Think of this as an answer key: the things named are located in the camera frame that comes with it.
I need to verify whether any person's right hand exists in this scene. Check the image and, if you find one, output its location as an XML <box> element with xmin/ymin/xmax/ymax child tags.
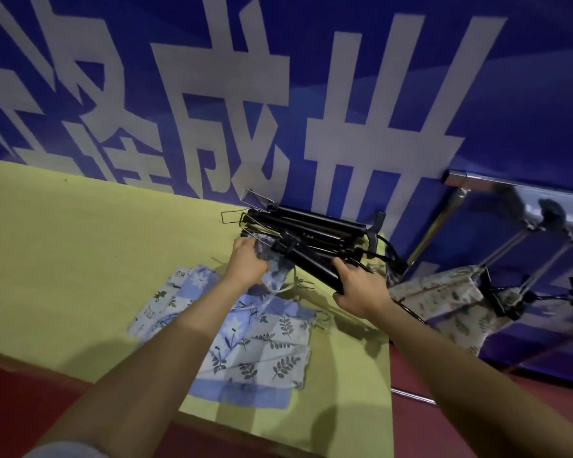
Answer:
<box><xmin>331</xmin><ymin>256</ymin><xmax>393</xmax><ymax>321</ymax></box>

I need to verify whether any person's left hand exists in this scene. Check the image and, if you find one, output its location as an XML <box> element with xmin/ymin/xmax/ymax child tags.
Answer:
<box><xmin>222</xmin><ymin>236</ymin><xmax>270</xmax><ymax>291</ymax></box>

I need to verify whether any black clip hanger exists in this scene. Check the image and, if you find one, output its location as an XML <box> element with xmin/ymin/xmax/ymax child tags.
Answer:
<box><xmin>267</xmin><ymin>236</ymin><xmax>427</xmax><ymax>325</ymax></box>

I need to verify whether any blue leaf-print cloth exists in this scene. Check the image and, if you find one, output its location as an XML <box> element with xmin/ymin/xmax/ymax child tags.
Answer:
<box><xmin>126</xmin><ymin>233</ymin><xmax>318</xmax><ymax>410</ymax></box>

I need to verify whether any person's right forearm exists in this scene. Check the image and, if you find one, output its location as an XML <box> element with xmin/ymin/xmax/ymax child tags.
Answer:
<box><xmin>379</xmin><ymin>300</ymin><xmax>573</xmax><ymax>458</ymax></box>

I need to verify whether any person's left forearm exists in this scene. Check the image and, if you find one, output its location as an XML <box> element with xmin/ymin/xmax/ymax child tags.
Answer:
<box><xmin>38</xmin><ymin>276</ymin><xmax>249</xmax><ymax>458</ymax></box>

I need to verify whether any pile of black clip hangers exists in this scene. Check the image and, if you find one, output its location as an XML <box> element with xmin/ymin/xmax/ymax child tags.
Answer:
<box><xmin>222</xmin><ymin>190</ymin><xmax>409</xmax><ymax>282</ymax></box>

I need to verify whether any beige leaf-print cloth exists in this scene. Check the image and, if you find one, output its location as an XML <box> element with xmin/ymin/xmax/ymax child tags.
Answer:
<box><xmin>389</xmin><ymin>266</ymin><xmax>512</xmax><ymax>356</ymax></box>

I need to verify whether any yellow-green table cloth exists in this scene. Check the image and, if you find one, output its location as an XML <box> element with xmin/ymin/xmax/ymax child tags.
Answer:
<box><xmin>0</xmin><ymin>160</ymin><xmax>394</xmax><ymax>458</ymax></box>

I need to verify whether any silver metal clothes rack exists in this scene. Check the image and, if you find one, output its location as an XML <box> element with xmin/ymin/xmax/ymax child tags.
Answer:
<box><xmin>392</xmin><ymin>170</ymin><xmax>573</xmax><ymax>406</ymax></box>

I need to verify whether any black hanger with clips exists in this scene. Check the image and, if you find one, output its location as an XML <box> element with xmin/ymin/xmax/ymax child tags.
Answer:
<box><xmin>477</xmin><ymin>267</ymin><xmax>573</xmax><ymax>321</ymax></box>

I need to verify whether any blue banner with white characters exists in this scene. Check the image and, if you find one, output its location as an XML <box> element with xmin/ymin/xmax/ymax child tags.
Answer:
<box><xmin>0</xmin><ymin>0</ymin><xmax>573</xmax><ymax>387</ymax></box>

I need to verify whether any white sleeve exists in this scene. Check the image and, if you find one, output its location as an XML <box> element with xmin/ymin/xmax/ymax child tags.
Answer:
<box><xmin>24</xmin><ymin>441</ymin><xmax>110</xmax><ymax>458</ymax></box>

